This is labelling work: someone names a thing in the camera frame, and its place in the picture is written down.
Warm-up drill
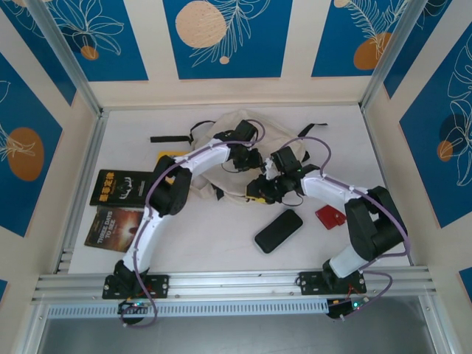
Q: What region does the grey slotted cable duct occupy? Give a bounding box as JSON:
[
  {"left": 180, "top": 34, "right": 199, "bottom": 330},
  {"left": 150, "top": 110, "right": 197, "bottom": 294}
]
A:
[{"left": 46, "top": 297, "right": 330, "bottom": 319}]

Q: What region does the small red box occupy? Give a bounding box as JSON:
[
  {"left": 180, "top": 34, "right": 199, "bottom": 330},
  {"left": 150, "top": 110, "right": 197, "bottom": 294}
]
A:
[{"left": 315, "top": 205, "right": 348, "bottom": 232}]

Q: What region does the aluminium mounting rail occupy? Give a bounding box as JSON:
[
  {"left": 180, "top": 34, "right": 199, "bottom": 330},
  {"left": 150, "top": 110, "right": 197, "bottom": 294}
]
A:
[{"left": 31, "top": 265, "right": 440, "bottom": 306}]

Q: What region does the blue floral wall panel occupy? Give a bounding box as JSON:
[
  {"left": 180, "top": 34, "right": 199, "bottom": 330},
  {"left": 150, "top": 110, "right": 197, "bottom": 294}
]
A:
[
  {"left": 46, "top": 0, "right": 150, "bottom": 83},
  {"left": 383, "top": 0, "right": 455, "bottom": 100},
  {"left": 310, "top": 0, "right": 411, "bottom": 79},
  {"left": 162, "top": 0, "right": 294, "bottom": 80},
  {"left": 399, "top": 35, "right": 472, "bottom": 230},
  {"left": 0, "top": 51, "right": 64, "bottom": 239},
  {"left": 0, "top": 0, "right": 77, "bottom": 108}
]

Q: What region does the aluminium frame post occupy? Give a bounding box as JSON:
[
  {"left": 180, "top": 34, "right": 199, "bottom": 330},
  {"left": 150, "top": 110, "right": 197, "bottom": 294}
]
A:
[
  {"left": 360, "top": 0, "right": 433, "bottom": 114},
  {"left": 26, "top": 0, "right": 103, "bottom": 116}
]

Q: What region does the beige canvas backpack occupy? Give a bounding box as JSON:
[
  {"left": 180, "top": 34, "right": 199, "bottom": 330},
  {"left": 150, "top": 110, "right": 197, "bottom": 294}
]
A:
[{"left": 150, "top": 108, "right": 328, "bottom": 206}]

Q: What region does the black oblong case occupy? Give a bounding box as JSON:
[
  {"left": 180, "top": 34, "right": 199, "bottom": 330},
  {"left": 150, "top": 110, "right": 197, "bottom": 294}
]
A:
[{"left": 254, "top": 209, "right": 304, "bottom": 255}]

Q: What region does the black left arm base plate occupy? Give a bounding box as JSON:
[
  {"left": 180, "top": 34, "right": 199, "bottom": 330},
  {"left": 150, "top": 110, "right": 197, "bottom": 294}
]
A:
[{"left": 102, "top": 274, "right": 170, "bottom": 299}]

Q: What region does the black book with gold title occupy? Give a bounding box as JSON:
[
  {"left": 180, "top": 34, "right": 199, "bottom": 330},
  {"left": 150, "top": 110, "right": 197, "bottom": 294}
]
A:
[{"left": 89, "top": 168, "right": 156, "bottom": 207}]

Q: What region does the grey metal sheet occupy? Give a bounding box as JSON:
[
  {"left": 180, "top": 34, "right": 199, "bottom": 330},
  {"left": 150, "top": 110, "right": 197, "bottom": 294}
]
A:
[{"left": 36, "top": 316, "right": 438, "bottom": 354}]

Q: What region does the small controller board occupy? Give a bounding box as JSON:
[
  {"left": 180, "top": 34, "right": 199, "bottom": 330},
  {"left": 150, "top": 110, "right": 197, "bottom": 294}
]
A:
[
  {"left": 327, "top": 296, "right": 371, "bottom": 321},
  {"left": 117, "top": 299, "right": 153, "bottom": 314}
]

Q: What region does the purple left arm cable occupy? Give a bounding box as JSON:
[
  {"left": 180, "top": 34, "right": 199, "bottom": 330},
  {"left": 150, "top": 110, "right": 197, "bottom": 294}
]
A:
[{"left": 119, "top": 118, "right": 269, "bottom": 329}]

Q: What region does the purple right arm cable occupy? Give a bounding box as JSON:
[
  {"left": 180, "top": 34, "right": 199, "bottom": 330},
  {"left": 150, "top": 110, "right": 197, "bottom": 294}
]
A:
[{"left": 283, "top": 136, "right": 412, "bottom": 322}]

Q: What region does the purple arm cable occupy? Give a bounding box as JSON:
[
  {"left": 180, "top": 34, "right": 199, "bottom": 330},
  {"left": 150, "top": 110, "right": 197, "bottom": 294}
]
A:
[
  {"left": 119, "top": 118, "right": 269, "bottom": 329},
  {"left": 283, "top": 136, "right": 412, "bottom": 322}
]

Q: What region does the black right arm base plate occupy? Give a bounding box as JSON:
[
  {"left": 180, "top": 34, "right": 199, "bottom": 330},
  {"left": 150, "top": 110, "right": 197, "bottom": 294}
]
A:
[{"left": 298, "top": 270, "right": 368, "bottom": 296}]

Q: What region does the brown book with sunset cover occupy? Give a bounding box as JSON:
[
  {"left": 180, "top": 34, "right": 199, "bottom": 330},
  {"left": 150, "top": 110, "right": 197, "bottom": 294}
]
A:
[{"left": 83, "top": 205, "right": 145, "bottom": 254}]

